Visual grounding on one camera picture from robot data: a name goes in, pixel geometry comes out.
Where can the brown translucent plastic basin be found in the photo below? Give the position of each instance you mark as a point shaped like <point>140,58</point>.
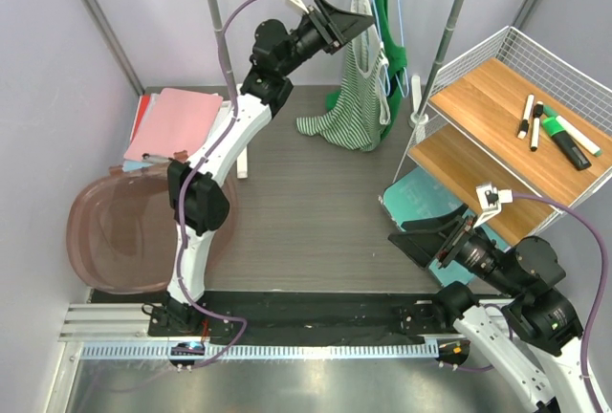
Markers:
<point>121,236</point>

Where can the white slotted cable duct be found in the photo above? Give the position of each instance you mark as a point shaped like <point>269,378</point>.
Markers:
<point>191,350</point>

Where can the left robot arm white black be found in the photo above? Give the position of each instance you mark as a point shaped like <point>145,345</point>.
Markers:
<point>195,186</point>

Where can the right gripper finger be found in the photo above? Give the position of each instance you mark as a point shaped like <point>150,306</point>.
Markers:
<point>436,224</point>
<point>423,248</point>

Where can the teal cutting mat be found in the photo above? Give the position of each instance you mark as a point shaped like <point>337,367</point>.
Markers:
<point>416,196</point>

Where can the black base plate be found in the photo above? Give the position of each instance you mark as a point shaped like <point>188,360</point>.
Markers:
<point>303,319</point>

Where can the white wire wooden shelf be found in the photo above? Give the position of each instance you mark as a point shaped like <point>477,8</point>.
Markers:
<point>468,133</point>

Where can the white green capped marker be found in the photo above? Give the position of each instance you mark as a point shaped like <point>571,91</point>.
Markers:
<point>579,137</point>

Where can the green black highlighter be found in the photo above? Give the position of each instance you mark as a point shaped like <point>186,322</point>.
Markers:
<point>569,148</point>

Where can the light blue wire hanger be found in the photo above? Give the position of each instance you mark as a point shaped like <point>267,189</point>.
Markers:
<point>382,49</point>

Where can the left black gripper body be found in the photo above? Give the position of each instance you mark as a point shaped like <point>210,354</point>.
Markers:
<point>326,35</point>

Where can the small white black marker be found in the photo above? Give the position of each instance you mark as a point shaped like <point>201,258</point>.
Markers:
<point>534,140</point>

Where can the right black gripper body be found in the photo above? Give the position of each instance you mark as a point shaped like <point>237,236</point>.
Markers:
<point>457,239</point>

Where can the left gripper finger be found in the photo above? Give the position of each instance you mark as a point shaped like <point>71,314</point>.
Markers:
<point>329,8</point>
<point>346,26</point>

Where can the green white striped tank top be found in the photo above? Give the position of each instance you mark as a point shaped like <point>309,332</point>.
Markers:
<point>359,112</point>

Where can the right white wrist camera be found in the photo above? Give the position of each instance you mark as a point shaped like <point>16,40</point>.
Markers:
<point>491,199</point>

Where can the stack of papers folders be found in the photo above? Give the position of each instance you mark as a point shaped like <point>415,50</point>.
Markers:
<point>143,164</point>

